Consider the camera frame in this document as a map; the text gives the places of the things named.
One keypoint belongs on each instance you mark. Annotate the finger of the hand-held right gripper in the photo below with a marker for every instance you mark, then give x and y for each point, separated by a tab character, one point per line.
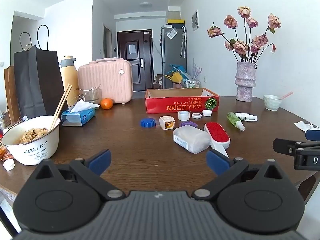
285	146
313	135

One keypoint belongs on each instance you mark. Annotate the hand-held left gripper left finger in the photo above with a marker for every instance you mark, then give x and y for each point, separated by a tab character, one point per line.
100	161

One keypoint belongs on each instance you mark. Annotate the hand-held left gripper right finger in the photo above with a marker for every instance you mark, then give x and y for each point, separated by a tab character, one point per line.
217	161

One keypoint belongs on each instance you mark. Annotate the red lint brush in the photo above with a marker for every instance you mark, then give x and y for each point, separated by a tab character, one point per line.
217	131

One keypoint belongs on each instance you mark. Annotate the green spray bottle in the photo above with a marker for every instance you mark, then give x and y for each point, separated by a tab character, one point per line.
233	119

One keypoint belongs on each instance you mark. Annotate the purple gear-shaped lid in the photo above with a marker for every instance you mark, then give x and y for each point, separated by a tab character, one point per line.
188	124

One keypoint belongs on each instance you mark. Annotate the blue gear-shaped lid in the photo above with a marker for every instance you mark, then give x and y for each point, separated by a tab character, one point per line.
148	123

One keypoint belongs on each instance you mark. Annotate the white cube charger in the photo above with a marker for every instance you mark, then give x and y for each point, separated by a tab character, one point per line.
167	123

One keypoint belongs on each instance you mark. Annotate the red cardboard box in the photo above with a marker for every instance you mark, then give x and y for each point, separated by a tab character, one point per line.
175	107

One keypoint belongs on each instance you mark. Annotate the crumpled white tissue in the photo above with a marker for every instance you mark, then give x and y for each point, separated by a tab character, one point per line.
303	125

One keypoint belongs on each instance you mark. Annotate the translucent plastic container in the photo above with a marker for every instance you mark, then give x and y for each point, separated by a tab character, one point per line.
191	140

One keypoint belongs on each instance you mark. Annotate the white ceramic bowl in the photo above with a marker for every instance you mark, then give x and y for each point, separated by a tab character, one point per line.
272	103

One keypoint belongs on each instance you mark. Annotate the pink spoon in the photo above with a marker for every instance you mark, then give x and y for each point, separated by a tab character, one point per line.
286	95

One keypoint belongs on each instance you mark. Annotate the plain white lid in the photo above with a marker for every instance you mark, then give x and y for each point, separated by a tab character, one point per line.
207	113

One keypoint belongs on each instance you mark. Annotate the blue tissue pack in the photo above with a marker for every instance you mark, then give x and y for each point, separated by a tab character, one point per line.
77	117

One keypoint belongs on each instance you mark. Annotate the white tube bottle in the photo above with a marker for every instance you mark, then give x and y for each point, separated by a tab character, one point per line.
245	116

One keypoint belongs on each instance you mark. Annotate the white round jar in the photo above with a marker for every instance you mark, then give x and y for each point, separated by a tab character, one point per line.
184	115

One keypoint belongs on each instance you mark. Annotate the orange fruit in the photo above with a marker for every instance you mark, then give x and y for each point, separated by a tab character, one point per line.
106	104

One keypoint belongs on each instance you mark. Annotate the clear glass cup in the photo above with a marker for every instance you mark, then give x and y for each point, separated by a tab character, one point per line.
92	96

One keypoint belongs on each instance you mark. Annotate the white noodle bowl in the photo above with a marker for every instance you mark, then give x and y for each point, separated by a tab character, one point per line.
35	147

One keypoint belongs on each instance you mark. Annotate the wooden chopstick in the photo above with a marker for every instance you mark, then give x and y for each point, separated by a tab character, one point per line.
60	105
63	105

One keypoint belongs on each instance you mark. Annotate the speckled pink vase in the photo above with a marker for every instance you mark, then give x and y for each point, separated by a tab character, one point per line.
245	82

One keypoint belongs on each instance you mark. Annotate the pink suitcase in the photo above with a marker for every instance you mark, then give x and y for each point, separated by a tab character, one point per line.
105	80

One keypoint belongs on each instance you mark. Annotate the metal storage rack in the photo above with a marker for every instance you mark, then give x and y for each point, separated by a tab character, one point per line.
191	83

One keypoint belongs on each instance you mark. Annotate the yellow thermos jug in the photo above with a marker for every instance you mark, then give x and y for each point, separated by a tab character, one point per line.
70	80

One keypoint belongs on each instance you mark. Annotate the white bottle cap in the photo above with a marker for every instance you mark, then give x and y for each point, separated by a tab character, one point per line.
9	165

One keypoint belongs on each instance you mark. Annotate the purple clothes hangers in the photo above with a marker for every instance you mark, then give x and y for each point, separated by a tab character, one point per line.
196	71

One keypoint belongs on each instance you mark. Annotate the yellow dustpan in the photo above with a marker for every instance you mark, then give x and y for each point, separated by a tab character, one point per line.
175	77

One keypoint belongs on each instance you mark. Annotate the orange snack packet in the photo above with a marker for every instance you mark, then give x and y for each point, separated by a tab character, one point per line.
3	153

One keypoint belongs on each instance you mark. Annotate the black paper bag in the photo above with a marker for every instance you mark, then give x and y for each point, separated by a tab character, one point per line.
37	85

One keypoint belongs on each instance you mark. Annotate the dark brown door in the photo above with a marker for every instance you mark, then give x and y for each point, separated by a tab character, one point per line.
135	67

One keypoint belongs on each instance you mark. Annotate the blue dustpan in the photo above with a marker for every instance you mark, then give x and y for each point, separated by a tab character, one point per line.
177	68

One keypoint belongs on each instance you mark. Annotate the brown paper bag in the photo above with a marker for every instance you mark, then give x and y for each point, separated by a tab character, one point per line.
11	97

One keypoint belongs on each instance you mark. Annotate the dried pink roses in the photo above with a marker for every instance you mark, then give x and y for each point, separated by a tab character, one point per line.
240	46

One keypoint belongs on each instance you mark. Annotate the white paper sheet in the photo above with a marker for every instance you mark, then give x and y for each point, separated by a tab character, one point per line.
132	48

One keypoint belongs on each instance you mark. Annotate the grey refrigerator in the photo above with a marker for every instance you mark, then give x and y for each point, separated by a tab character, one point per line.
172	52

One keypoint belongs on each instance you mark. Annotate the white folded umbrella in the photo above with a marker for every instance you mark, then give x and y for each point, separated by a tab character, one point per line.
183	41

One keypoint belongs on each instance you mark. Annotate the paper sleeve on refrigerator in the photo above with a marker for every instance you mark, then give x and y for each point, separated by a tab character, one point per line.
171	33

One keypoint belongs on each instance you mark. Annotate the yellow box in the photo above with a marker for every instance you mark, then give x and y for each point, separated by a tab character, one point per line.
176	21

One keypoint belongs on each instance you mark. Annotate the tan cardboard box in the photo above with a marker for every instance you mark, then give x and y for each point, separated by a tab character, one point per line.
174	12

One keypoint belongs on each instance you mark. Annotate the round ceiling light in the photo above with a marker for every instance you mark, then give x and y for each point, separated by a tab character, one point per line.
145	4

